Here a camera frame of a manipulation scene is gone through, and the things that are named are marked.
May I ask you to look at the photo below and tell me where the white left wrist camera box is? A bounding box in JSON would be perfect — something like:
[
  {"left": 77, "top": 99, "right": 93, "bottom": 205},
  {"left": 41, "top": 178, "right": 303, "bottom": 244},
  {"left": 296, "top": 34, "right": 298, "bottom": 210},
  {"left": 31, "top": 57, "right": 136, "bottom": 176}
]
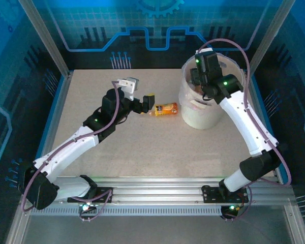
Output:
[{"left": 116, "top": 77, "right": 139, "bottom": 101}]

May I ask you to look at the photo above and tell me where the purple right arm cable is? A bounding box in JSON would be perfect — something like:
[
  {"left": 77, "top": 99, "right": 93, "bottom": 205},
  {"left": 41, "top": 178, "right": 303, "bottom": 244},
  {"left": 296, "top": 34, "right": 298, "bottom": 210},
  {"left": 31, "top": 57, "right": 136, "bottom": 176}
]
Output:
[{"left": 199, "top": 38, "right": 292, "bottom": 222}]

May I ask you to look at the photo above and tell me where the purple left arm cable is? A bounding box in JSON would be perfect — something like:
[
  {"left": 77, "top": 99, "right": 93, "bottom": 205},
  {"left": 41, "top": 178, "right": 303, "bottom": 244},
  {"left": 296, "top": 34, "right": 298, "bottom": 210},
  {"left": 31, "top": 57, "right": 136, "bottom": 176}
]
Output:
[{"left": 20, "top": 80, "right": 120, "bottom": 223}]

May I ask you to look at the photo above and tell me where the green lit controller board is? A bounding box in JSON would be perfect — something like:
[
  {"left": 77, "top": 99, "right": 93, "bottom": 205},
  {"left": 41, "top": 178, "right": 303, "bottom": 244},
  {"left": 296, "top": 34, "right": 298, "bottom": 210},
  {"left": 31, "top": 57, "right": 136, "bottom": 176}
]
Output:
[
  {"left": 220, "top": 204, "right": 241, "bottom": 220},
  {"left": 78, "top": 200, "right": 97, "bottom": 213}
]

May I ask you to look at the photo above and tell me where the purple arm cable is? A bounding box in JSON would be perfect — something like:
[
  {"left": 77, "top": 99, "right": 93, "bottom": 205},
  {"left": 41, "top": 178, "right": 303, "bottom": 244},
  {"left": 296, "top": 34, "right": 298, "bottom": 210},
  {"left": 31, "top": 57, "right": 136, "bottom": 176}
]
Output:
[
  {"left": 20, "top": 80, "right": 120, "bottom": 223},
  {"left": 199, "top": 38, "right": 292, "bottom": 222}
]

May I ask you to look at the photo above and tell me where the aluminium frame post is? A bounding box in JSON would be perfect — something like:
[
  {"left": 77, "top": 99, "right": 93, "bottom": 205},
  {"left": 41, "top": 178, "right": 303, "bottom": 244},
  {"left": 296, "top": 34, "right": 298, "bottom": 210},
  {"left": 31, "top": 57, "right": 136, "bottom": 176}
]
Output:
[
  {"left": 17, "top": 0, "right": 73, "bottom": 77},
  {"left": 245, "top": 0, "right": 295, "bottom": 76}
]

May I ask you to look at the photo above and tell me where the aluminium front rail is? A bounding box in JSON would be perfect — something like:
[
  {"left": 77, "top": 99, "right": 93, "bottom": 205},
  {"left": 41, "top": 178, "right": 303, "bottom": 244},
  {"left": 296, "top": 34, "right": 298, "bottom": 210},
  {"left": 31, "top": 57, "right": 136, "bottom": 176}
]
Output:
[{"left": 19, "top": 176, "right": 297, "bottom": 217}]

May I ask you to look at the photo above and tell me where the slotted grey cable duct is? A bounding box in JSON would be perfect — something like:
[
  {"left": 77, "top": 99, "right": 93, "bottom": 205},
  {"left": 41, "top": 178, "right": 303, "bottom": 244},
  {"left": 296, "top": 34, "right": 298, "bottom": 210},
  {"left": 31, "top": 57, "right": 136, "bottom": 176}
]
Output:
[{"left": 29, "top": 206, "right": 226, "bottom": 217}]

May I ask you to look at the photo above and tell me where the white translucent plastic bin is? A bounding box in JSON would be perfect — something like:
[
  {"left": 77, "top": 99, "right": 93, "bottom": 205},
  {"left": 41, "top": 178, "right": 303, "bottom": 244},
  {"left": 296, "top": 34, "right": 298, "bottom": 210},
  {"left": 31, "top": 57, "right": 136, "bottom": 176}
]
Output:
[{"left": 178, "top": 52, "right": 245, "bottom": 130}]

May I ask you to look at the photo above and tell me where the orange juice bottle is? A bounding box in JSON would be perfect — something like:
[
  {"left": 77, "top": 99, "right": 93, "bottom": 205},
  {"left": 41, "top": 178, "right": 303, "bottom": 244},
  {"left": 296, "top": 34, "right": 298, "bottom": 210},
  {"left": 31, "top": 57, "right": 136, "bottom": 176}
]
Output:
[{"left": 148, "top": 102, "right": 179, "bottom": 117}]

